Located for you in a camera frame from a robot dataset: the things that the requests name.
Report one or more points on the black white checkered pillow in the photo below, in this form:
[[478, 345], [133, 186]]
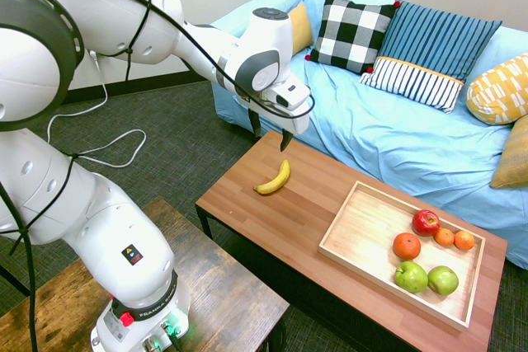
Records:
[[350, 34]]

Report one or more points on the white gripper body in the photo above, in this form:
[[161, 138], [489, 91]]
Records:
[[293, 101]]

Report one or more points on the yellow white patterned pillow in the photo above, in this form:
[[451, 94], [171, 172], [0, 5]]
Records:
[[501, 92]]

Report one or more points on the white navy striped pillow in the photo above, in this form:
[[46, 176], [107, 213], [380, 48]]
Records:
[[412, 80]]

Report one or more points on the yellow banana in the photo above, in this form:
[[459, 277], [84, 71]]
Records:
[[275, 181]]

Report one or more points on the small orange tangerine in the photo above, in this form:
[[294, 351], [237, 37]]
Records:
[[464, 240], [444, 237]]

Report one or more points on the mustard woven pillow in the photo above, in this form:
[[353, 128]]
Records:
[[513, 154]]

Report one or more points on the plain yellow pillow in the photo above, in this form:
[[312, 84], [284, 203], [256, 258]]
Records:
[[301, 28]]

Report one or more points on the blue striped pillow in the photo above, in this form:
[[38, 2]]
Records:
[[437, 38]]

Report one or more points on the light wooden tray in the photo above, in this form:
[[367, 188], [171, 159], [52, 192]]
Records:
[[402, 254]]

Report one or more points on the light blue covered sofa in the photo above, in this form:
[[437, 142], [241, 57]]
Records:
[[396, 129]]

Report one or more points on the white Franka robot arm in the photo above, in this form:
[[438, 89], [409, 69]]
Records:
[[103, 220]]

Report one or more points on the wooden coffee table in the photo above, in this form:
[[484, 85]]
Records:
[[288, 220]]

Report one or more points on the dark rustic wooden table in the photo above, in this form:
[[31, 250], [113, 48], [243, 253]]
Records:
[[222, 286]]

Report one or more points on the green apple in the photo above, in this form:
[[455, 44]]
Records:
[[411, 277], [443, 280]]

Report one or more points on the red apple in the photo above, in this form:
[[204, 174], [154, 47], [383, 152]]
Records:
[[425, 222]]

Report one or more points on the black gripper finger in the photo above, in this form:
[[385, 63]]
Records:
[[285, 142], [255, 123]]

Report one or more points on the large orange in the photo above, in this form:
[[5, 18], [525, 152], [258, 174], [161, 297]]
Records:
[[406, 246]]

